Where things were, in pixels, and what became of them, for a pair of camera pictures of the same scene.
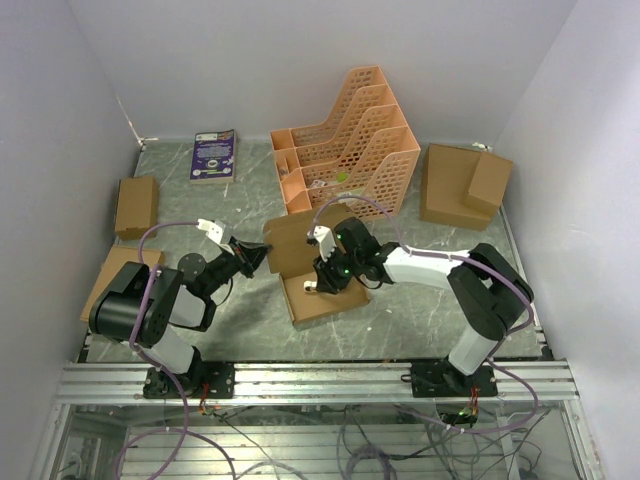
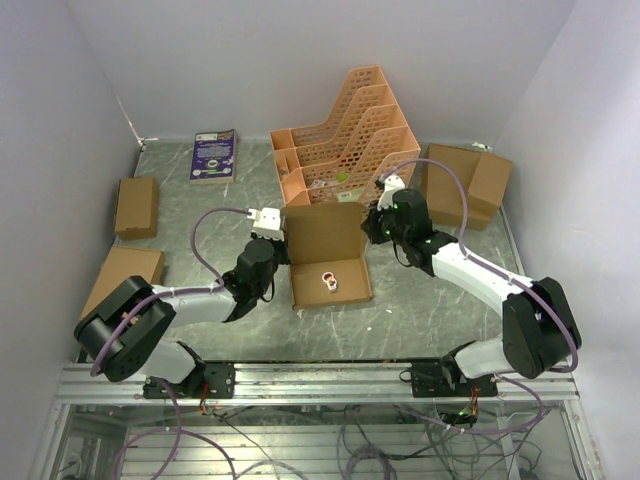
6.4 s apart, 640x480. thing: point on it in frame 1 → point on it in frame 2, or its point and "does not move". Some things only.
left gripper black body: x=242 y=264 → x=281 y=251
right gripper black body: x=337 y=270 → x=382 y=227
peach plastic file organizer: x=365 y=149 does not move
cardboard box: x=137 y=207 does not move
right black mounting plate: x=444 y=380 does not move
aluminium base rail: x=317 y=384 does not move
